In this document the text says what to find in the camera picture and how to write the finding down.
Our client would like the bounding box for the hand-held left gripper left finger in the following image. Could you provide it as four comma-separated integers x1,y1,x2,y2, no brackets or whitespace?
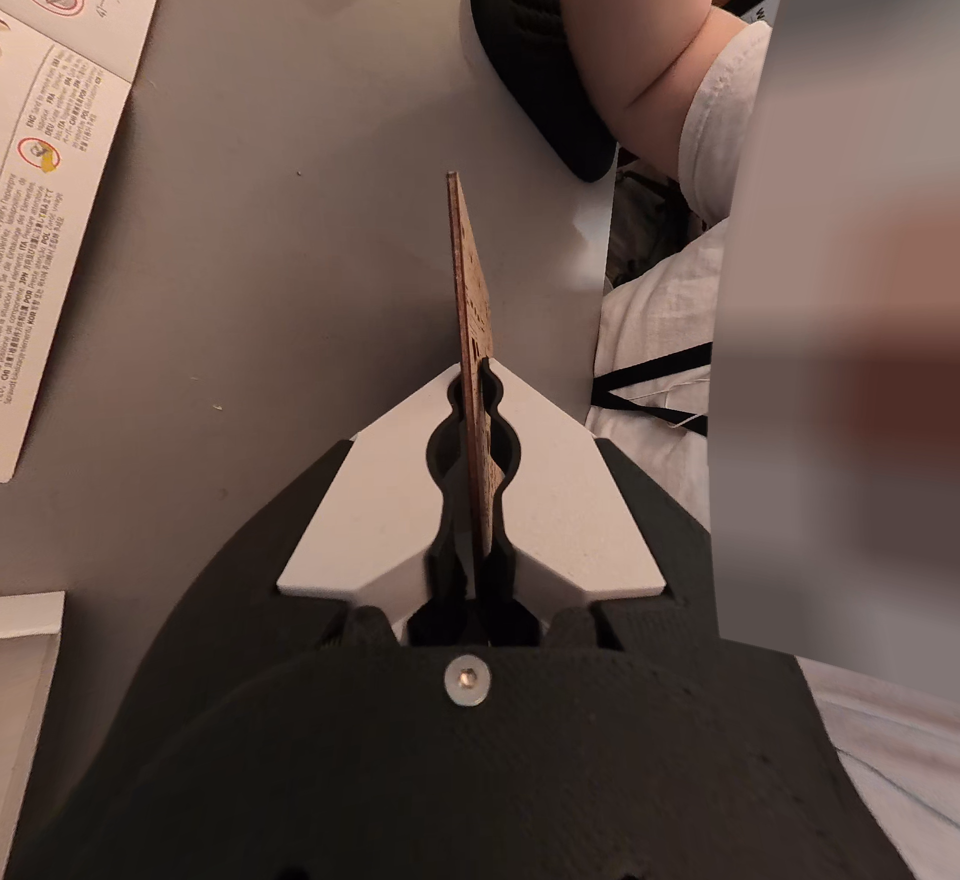
276,363,481,646

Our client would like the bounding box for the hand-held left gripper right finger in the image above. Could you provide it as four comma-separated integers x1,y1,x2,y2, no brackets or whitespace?
482,359,669,643

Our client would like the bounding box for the white cardboard tray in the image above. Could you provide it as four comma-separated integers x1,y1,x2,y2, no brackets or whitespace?
0,591,67,821

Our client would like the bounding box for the black lanyard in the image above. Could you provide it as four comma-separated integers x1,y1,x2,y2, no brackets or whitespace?
591,342,714,437

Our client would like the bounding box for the wooden parts sheet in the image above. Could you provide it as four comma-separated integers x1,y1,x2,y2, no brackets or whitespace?
446,171,507,600

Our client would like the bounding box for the instruction booklet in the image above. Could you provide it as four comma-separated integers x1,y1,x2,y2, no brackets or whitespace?
0,0,181,484

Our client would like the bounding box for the person's right forearm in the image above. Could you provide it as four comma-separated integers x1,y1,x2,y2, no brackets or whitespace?
555,0,751,180

